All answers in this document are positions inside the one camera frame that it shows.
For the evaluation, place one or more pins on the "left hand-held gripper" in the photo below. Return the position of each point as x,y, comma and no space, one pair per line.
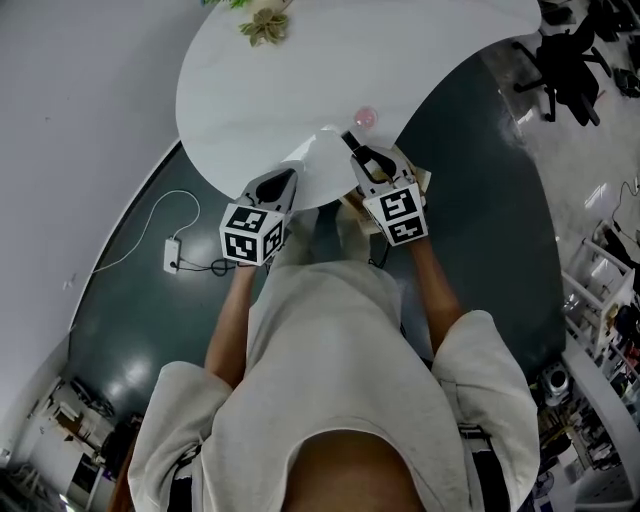
250,235

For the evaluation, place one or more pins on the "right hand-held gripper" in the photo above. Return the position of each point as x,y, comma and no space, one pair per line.
400,215

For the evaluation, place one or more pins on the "pink translucent round object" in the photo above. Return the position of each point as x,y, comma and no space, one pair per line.
366,116

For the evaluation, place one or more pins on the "wooden tray box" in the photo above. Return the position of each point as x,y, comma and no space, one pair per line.
421,180

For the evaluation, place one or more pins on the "white curved table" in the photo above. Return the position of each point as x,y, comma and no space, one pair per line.
300,90

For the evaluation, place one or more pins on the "person's right forearm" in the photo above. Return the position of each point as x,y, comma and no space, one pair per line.
435,295

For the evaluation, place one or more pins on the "person's left forearm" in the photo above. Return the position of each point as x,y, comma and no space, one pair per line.
232,320

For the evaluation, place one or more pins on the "person's light trousers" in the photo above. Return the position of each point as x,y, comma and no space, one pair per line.
300,240

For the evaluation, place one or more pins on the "white power strip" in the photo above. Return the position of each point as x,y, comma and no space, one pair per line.
172,256

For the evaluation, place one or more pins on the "small succulent in white pot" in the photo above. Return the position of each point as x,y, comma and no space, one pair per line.
265,26

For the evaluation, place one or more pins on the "person's white t-shirt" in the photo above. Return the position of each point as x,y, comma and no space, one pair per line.
325,360

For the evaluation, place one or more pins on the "black office chair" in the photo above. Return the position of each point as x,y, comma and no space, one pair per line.
570,75

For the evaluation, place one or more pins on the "white shelf rack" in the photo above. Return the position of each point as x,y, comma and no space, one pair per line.
600,290

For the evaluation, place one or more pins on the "black backpack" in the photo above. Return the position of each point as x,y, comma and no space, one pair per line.
627,82

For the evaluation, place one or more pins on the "round grey floor device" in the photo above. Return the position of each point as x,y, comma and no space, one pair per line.
556,386

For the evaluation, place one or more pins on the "person's bare chest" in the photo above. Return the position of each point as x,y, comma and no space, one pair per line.
350,475

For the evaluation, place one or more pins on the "white curved desk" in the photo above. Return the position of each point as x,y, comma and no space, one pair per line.
600,400

